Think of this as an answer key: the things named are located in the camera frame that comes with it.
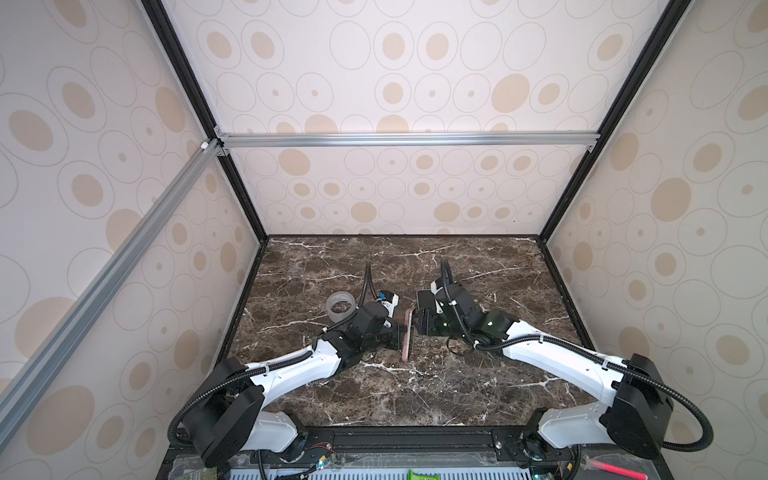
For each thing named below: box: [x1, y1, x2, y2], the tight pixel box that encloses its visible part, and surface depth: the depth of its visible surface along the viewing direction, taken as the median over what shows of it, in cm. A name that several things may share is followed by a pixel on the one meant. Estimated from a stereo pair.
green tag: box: [408, 469, 441, 480], surface depth 70 cm
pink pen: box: [591, 460, 649, 480], surface depth 71 cm
